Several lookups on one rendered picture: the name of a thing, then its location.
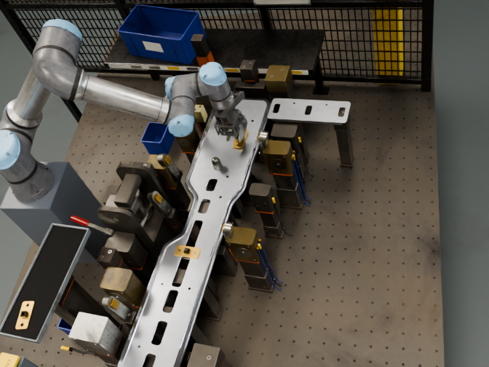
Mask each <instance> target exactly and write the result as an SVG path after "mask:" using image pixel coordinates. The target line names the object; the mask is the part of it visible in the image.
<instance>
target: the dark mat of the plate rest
mask: <svg viewBox="0 0 489 367"><path fill-rule="evenodd" d="M86 231H87V230H85V229H74V228H69V227H64V226H53V227H52V229H51V231H50V233H49V235H48V237H47V239H46V241H45V243H44V245H43V247H42V249H41V251H40V253H39V255H38V257H37V259H36V261H35V263H34V265H33V267H32V269H31V271H30V273H29V275H28V277H27V279H26V281H25V283H24V285H23V287H22V289H21V291H20V293H19V295H18V297H17V299H16V301H15V303H14V305H13V307H12V309H11V311H10V313H9V315H8V317H7V319H6V321H5V323H4V325H3V327H2V329H1V331H0V332H1V333H4V334H10V335H14V336H20V337H24V338H27V339H33V340H36V339H37V337H38V335H39V333H40V330H41V328H42V326H43V325H44V321H45V320H46V318H47V316H48V314H49V311H50V309H51V307H52V305H53V302H54V300H55V298H56V296H57V294H58V291H59V290H60V287H61V285H62V284H63V281H64V279H65V276H66V275H67V272H68V270H69V268H70V266H71V263H72V261H73V259H74V257H75V255H76V252H77V250H78V249H79V246H80V245H81V242H82V240H83V238H84V236H85V233H86ZM24 301H34V302H35V304H34V306H33V311H32V314H31V319H30V322H29V324H28V328H27V329H16V328H15V327H16V324H17V319H18V317H19V314H20V310H21V307H22V304H23V302H24Z"/></svg>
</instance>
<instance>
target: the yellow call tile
mask: <svg viewBox="0 0 489 367"><path fill-rule="evenodd" d="M19 360H20V357H19V356H16V355H11V354H7V353H4V352H2V353H1V354H0V367H16V366H17V364H18V362H19Z"/></svg>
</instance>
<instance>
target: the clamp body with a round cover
mask: <svg viewBox="0 0 489 367"><path fill-rule="evenodd" d="M100 287H101V288H102V289H103V290H104V291H105V292H106V293H107V294H108V295H109V296H113V297H115V298H116V299H117V300H119V301H120V302H121V303H123V305H125V306H126V307H128V308H129V309H130V310H132V311H133V312H138V309H139V306H140V303H141V302H142V299H143V296H144V293H145V291H146V287H145V286H144V284H142V282H141V281H140V280H139V279H138V278H137V276H136V275H135V274H134V273H133V271H132V270H130V269H122V268H117V267H108V268H107V270H106V272H105V274H104V276H103V279H102V281H101V283H100ZM154 335H155V336H160V337H163V336H164V334H163V333H162V332H161V331H160V330H159V328H158V327H157V328H156V332H155V334H154Z"/></svg>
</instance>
